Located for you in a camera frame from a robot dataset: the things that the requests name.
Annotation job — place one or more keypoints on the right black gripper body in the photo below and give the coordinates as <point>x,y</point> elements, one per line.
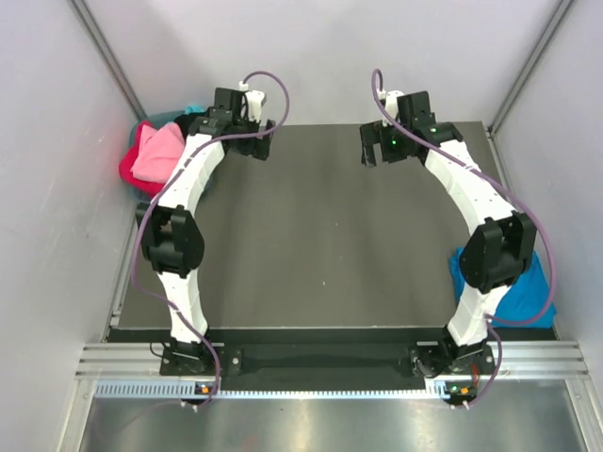
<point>390,140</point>

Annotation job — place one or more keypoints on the pink t shirt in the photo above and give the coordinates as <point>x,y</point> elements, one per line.
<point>162,151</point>

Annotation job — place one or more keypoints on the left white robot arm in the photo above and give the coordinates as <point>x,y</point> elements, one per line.
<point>171,240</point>

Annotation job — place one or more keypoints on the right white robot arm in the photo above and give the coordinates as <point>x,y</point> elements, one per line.
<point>499,249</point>

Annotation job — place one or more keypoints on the black t shirt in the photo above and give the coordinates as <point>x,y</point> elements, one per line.
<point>184,122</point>

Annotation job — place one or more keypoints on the light blue t shirt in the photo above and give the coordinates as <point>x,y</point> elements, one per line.
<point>194,109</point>

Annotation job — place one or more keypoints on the blue plastic basket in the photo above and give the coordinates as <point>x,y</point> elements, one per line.
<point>160,120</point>

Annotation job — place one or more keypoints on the red t shirt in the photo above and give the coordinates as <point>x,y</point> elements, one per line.
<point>129,167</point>

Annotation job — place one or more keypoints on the folded blue t shirt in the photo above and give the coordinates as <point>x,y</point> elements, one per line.
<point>524,299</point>

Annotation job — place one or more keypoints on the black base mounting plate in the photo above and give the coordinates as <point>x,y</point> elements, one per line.
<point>425,361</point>

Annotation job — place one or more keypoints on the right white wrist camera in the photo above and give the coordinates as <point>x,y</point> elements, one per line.
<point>389,100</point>

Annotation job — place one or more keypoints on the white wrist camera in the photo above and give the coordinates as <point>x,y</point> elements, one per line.
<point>253,102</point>
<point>389,100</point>

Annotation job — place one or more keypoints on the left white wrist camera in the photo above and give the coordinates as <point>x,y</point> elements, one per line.
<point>253,102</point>

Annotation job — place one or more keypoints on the left aluminium corner post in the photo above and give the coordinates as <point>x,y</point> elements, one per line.
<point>85,16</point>

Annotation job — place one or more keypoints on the aluminium corner post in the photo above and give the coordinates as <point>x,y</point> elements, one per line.
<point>553,23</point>
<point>85,16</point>

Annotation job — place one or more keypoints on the right aluminium corner post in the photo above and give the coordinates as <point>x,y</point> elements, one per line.
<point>553,23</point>

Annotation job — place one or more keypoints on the slotted grey cable duct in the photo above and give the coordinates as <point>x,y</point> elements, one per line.
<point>196,390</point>

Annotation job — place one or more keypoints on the aluminium front rail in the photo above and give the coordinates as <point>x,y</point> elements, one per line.
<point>509,359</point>

